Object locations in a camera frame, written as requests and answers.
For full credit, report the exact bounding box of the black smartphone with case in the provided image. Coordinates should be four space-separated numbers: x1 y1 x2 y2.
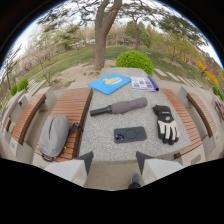
113 126 148 144

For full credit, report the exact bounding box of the grey backpack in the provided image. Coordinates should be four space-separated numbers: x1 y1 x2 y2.
38 114 80 163

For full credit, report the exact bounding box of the black and white glove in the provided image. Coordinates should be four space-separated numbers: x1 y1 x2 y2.
152 104 180 146

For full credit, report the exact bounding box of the round green bush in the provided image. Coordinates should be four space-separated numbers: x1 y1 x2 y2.
115 49 155 76

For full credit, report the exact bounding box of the large tree trunk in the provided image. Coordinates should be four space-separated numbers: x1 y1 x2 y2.
92 0 123 71

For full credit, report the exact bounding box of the grey folded umbrella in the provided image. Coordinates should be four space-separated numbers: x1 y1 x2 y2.
89 96 149 117

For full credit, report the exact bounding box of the open magazine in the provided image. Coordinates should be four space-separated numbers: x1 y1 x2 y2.
130 74 160 93

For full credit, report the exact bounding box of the small round green shrub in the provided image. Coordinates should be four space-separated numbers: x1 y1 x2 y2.
17 77 30 92
9 84 19 97

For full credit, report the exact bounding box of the wooden slat bench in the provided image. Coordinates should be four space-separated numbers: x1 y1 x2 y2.
34 87 94 163
10 93 47 146
186 92 218 139
161 87 204 160

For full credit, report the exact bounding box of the blue book with yellow print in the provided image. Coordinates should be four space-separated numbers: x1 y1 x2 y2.
87 72 133 96

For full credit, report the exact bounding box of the person's shoe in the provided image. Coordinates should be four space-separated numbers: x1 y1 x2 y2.
128 173 142 190

